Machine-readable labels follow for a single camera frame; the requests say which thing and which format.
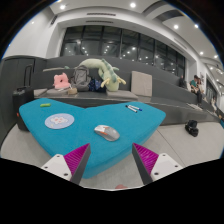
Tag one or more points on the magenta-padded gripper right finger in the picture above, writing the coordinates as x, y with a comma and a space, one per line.
146, 157

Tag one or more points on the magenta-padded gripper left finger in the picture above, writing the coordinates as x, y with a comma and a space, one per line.
76, 157

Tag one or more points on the grey and white computer mouse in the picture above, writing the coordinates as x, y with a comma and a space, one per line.
107, 132

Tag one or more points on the round light blue mouse pad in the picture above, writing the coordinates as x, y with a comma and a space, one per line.
59, 120

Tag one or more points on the white marker with blue cap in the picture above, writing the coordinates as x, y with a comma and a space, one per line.
135, 107

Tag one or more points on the black bag on floor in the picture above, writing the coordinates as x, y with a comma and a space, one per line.
192, 128

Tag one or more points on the small green eraser block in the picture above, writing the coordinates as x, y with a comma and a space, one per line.
45, 105

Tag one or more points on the small tan pouch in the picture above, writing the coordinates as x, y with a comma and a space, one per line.
72, 91

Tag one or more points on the flat grey seat cushion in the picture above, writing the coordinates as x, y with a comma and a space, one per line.
58, 92
40, 92
121, 94

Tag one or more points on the upright grey cushion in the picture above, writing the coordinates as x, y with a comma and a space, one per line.
141, 83

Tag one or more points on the dark blue patterned bag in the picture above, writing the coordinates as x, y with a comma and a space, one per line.
96, 85

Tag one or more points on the pink plush cushion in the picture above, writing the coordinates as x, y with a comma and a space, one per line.
61, 81

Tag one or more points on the grey backpack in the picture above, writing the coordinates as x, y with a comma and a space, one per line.
80, 78

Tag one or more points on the black wheeled suitcase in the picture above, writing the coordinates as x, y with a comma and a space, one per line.
22, 98

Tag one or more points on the person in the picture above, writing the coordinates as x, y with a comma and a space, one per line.
195, 86
182, 81

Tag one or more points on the green dragon plush toy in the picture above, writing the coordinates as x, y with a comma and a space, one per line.
111, 78

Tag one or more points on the recessed ceiling lights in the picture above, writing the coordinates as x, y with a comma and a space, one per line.
132, 5

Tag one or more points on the dark glass window wall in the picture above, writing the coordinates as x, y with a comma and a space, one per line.
113, 43

